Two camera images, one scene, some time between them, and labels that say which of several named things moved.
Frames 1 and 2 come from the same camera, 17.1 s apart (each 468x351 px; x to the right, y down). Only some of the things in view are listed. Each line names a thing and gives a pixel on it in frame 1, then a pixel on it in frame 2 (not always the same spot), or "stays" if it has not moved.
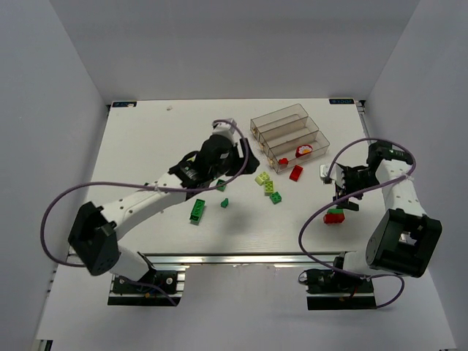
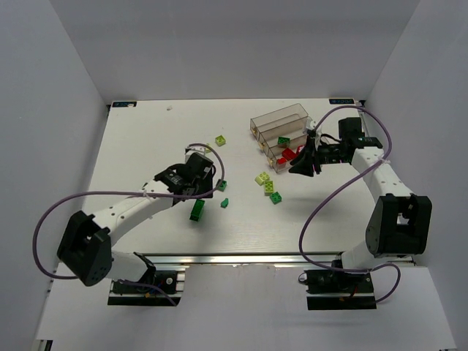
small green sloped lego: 224,203 stays
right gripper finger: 336,198 -> 311,145
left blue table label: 124,104 stays
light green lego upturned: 268,187 stays
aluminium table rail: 240,259 stays
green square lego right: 276,197 stays
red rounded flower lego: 303,150 stays
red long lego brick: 333,218 -> 289,154
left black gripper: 241,157 -> 204,189
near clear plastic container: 283,157 stays
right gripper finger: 351,205 -> 306,165
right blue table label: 341,101 stays
